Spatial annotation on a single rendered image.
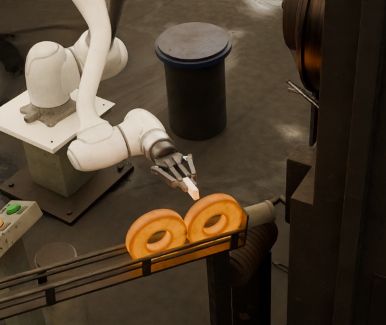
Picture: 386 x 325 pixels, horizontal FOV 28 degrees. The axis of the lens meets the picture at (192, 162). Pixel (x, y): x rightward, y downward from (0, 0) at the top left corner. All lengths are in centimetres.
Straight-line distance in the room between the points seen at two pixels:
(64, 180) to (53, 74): 45
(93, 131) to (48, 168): 88
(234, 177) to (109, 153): 103
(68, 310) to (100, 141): 50
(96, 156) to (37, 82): 73
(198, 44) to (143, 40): 93
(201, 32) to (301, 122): 61
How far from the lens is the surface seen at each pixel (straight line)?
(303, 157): 206
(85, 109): 232
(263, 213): 206
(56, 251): 226
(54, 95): 295
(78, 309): 235
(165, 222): 192
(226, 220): 202
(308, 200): 183
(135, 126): 230
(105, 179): 323
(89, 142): 227
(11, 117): 307
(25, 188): 327
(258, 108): 358
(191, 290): 279
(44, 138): 292
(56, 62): 290
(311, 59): 191
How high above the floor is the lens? 211
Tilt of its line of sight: 40 degrees down
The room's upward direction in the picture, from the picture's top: 4 degrees counter-clockwise
